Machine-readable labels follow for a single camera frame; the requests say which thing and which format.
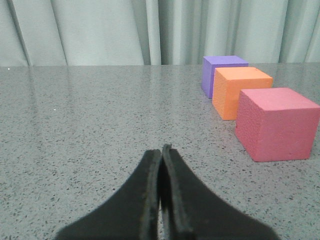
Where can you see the pink foam cube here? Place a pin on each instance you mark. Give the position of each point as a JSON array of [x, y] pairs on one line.
[[276, 124]]

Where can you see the grey-green pleated curtain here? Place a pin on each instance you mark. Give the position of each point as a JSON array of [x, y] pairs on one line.
[[157, 32]]

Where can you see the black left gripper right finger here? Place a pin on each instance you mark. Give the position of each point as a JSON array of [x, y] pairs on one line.
[[193, 212]]

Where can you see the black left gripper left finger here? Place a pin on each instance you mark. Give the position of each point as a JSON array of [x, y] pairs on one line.
[[130, 214]]

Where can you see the orange foam cube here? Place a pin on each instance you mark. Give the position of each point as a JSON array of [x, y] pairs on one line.
[[229, 81]]

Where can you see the purple foam cube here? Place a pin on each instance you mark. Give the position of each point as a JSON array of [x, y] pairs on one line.
[[209, 65]]

